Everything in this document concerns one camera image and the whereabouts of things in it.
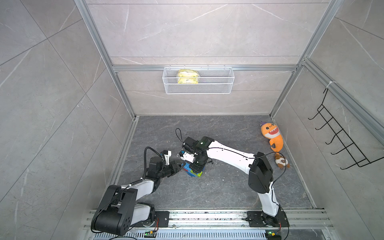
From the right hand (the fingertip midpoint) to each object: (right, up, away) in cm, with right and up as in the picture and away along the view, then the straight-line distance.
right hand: (197, 168), depth 83 cm
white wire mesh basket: (+10, +56, +18) cm, 59 cm away
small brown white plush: (+52, +2, +8) cm, 53 cm away
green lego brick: (+1, -3, -1) cm, 4 cm away
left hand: (-7, +2, +3) cm, 8 cm away
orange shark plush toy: (+51, +21, +18) cm, 58 cm away
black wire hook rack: (+65, +15, -21) cm, 70 cm away
